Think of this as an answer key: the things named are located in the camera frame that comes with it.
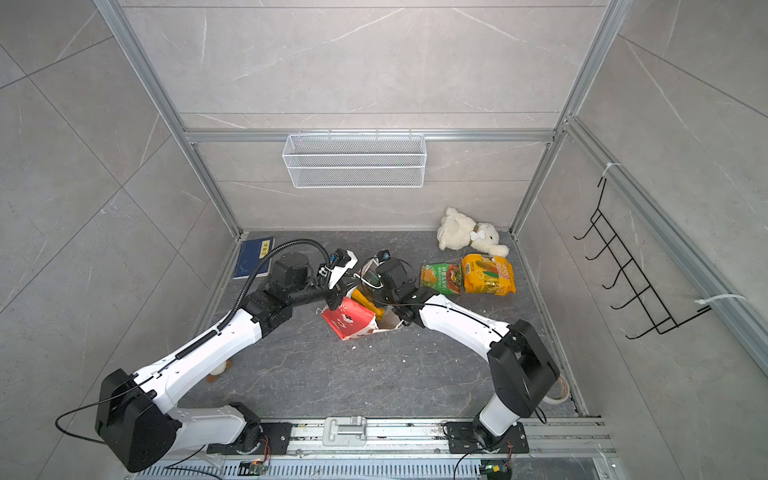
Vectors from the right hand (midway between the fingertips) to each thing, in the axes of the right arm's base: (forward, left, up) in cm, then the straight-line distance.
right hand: (380, 282), depth 87 cm
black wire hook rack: (-17, -58, +18) cm, 63 cm away
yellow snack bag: (+8, -36, -9) cm, 38 cm away
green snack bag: (+10, -23, -12) cm, 28 cm away
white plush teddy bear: (+26, -29, -5) cm, 39 cm away
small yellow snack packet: (-10, 0, 0) cm, 10 cm away
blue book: (+25, +52, -14) cm, 59 cm away
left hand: (-5, +4, +13) cm, 15 cm away
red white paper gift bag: (-15, +7, +5) cm, 17 cm away
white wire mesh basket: (+40, +8, +16) cm, 44 cm away
